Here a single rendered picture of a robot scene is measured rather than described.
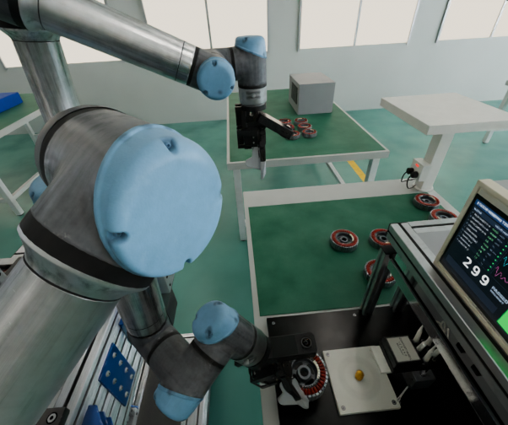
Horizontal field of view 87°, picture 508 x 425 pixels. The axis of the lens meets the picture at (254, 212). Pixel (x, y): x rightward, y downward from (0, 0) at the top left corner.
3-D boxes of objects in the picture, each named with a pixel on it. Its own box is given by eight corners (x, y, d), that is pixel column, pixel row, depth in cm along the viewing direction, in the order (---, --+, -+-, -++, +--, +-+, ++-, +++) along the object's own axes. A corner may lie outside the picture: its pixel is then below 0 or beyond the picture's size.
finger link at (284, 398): (289, 411, 63) (270, 379, 62) (312, 405, 61) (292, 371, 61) (288, 424, 60) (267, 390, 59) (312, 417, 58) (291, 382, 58)
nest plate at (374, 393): (339, 416, 65) (340, 414, 64) (321, 352, 76) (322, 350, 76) (400, 409, 65) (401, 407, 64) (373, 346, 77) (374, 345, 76)
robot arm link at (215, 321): (180, 328, 49) (210, 289, 52) (217, 349, 55) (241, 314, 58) (199, 352, 43) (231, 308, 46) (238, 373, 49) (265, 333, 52)
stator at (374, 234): (362, 238, 115) (364, 231, 113) (384, 231, 118) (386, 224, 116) (381, 255, 107) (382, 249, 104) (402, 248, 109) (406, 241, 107)
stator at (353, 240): (332, 253, 109) (333, 247, 107) (326, 234, 118) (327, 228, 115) (360, 253, 108) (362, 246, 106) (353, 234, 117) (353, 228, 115)
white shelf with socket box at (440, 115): (393, 225, 121) (429, 126, 93) (360, 183, 150) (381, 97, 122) (467, 218, 122) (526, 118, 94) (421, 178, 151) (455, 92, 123)
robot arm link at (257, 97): (265, 82, 73) (267, 88, 67) (265, 99, 76) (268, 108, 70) (238, 83, 73) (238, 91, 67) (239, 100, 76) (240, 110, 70)
